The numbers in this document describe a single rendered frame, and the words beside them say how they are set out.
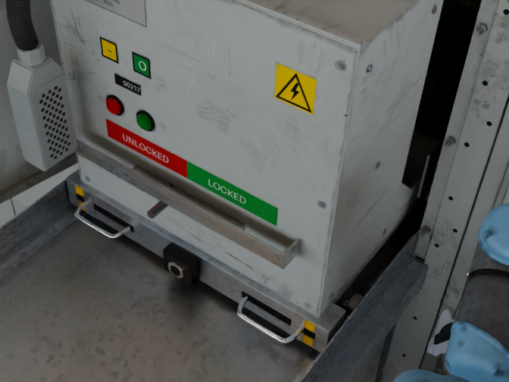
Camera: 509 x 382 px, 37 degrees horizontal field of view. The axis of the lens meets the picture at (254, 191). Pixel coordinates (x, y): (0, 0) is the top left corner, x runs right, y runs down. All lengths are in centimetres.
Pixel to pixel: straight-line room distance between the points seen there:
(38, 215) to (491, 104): 77
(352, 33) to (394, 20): 6
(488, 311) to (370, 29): 32
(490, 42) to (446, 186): 26
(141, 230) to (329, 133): 48
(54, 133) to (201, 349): 39
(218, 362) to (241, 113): 40
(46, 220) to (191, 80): 49
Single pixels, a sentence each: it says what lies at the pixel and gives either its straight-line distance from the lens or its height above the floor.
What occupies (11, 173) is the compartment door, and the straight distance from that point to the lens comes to 147.
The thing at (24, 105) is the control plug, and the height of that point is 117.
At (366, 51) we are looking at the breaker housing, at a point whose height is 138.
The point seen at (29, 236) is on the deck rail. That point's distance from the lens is 136.
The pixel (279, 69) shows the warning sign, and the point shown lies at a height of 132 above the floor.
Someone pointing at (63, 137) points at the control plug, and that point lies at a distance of 116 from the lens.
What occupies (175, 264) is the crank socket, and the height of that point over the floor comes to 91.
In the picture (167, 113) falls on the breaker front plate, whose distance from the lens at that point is 106.
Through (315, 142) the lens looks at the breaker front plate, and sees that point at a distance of 91.
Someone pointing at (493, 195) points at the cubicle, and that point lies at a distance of 119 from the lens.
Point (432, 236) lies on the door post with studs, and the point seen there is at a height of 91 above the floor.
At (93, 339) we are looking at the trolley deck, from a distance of 121.
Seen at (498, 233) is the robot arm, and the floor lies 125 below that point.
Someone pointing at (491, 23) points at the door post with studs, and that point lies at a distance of 105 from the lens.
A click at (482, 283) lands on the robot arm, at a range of 83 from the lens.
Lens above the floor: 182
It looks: 43 degrees down
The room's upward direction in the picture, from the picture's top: 3 degrees clockwise
